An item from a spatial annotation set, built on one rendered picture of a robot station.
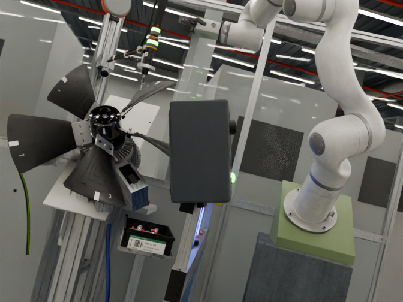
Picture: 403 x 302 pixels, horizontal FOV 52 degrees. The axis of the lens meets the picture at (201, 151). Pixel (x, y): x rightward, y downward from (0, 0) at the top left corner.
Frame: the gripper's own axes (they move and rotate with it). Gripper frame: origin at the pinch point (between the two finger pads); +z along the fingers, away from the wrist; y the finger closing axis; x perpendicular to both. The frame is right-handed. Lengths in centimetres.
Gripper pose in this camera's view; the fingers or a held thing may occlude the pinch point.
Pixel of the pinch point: (183, 23)
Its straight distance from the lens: 170.9
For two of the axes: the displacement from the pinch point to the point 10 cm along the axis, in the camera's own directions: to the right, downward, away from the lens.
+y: 0.8, 0.6, 10.0
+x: 2.4, -9.7, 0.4
